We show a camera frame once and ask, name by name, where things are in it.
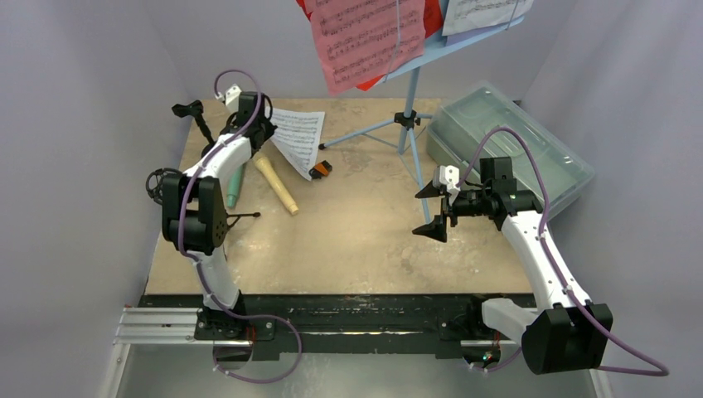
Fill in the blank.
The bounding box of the orange black hex key set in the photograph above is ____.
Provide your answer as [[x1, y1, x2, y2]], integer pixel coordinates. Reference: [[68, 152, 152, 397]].
[[308, 160, 333, 180]]

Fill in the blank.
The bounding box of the white sheet music page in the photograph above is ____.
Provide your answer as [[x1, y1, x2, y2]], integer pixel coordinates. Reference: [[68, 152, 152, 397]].
[[271, 108, 326, 181], [442, 0, 534, 36]]

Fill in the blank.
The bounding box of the blue music stand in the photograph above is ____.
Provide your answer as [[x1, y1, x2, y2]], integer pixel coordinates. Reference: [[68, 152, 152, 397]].
[[318, 15, 526, 221]]

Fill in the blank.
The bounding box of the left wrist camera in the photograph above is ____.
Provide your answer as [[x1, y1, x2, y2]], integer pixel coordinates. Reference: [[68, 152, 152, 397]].
[[216, 84, 242, 114]]

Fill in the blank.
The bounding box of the beige condenser microphone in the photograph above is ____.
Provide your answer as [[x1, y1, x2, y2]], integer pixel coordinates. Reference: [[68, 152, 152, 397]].
[[254, 154, 299, 216]]

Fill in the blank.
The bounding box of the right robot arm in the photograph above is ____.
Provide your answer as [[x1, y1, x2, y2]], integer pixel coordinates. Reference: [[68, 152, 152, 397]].
[[412, 157, 613, 375]]

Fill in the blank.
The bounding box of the black tripod mic stand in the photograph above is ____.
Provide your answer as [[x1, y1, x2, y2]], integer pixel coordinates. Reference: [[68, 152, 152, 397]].
[[145, 167, 261, 231]]

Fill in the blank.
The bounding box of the teal toy microphone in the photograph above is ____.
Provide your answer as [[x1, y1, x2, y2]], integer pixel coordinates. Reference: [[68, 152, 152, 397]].
[[226, 165, 245, 208]]

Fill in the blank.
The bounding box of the translucent green storage box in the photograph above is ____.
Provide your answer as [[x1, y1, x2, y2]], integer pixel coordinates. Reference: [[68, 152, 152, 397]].
[[424, 80, 595, 220]]

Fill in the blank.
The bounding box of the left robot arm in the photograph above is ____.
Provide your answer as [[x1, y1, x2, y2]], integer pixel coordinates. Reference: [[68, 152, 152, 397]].
[[161, 91, 276, 340]]

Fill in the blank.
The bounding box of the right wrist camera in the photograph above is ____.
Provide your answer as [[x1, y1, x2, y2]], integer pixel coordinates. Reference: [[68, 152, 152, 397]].
[[432, 166, 462, 205]]

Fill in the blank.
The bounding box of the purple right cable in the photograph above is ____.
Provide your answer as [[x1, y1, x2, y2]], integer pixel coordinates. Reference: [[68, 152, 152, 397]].
[[458, 126, 670, 378]]

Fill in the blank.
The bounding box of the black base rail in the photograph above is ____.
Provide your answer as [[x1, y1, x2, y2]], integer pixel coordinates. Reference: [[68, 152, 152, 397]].
[[138, 294, 517, 366]]

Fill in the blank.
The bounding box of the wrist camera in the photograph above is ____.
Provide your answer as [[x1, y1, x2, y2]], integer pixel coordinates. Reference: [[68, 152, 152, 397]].
[[216, 84, 242, 114], [432, 166, 462, 205]]

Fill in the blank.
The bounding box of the pink sheet music page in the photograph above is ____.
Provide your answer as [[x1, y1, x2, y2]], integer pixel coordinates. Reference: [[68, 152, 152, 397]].
[[303, 0, 429, 97]]

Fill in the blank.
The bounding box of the black round-base mic stand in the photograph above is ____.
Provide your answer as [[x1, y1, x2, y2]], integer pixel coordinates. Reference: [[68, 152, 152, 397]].
[[171, 99, 216, 158]]

